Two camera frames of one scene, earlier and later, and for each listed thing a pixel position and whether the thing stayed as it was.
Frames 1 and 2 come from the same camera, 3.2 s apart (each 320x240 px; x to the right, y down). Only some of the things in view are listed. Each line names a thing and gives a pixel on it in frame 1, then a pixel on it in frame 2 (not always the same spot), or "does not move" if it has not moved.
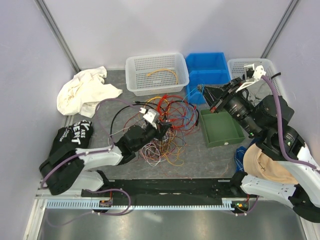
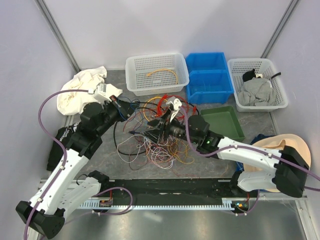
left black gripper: (161, 130) to (125, 107)
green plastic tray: (220, 129) does not move
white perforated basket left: (155, 74) does not move
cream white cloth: (81, 93) does not move
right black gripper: (218, 96) to (154, 133)
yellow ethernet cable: (149, 74) does not move
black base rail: (167, 188) does not move
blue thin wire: (196, 88) to (131, 101)
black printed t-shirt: (75, 136) does not move
